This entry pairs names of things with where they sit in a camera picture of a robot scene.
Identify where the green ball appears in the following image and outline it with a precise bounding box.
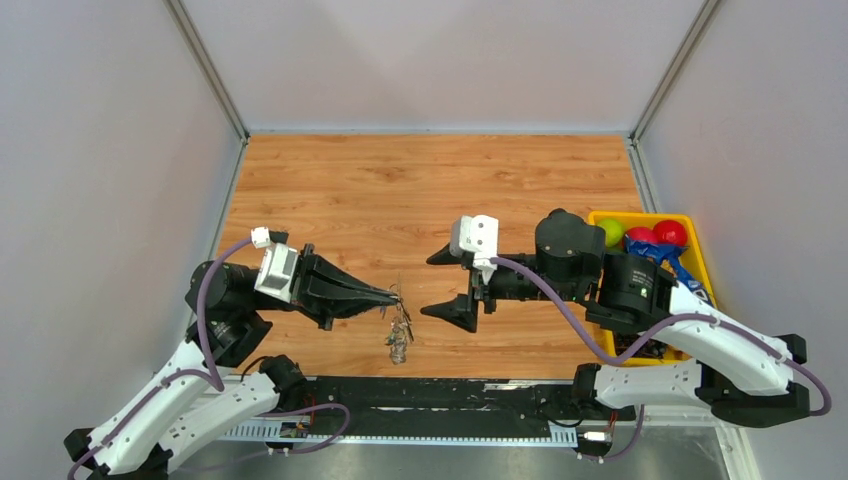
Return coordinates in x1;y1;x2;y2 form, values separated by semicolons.
597;218;625;248

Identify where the slotted cable duct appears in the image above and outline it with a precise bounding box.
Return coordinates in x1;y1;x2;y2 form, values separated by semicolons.
219;419;578;448

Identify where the metal keyring plate with rings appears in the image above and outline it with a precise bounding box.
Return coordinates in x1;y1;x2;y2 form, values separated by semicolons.
385;275;414;366

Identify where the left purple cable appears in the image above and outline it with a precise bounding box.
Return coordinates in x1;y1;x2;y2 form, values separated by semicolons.
66;238;261;480

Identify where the purple grapes bunch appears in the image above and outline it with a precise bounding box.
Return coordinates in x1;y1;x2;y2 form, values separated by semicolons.
612;329;670;360

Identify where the red ball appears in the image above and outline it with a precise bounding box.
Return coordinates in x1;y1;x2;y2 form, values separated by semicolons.
653;219;689;247

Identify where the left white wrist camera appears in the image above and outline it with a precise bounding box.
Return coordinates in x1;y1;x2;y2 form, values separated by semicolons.
250;227;299;303

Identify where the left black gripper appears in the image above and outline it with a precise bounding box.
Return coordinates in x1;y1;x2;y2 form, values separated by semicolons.
249;240;399;328

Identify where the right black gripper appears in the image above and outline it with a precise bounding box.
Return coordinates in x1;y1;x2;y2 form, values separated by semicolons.
420;241;584;332

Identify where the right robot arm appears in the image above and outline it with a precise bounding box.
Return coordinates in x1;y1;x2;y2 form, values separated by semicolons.
423;208;813;428

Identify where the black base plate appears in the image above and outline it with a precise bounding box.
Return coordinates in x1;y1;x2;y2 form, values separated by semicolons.
273;376;637;433

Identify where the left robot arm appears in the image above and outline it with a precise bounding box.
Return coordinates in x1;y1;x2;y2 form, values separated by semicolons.
64;232;400;479

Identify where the yellow plastic bin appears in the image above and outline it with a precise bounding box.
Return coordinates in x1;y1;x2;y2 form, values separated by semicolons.
588;210;716;367

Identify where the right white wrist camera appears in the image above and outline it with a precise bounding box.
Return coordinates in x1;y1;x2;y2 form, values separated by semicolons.
448;215;499;285

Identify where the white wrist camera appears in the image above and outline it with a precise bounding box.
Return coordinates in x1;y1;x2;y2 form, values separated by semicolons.
250;227;299;303
448;215;499;285

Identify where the pink ball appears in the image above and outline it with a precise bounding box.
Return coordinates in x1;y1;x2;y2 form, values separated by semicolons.
625;227;659;244

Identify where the blue chips bag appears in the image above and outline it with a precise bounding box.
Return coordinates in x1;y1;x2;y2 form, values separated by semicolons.
624;236;714;306

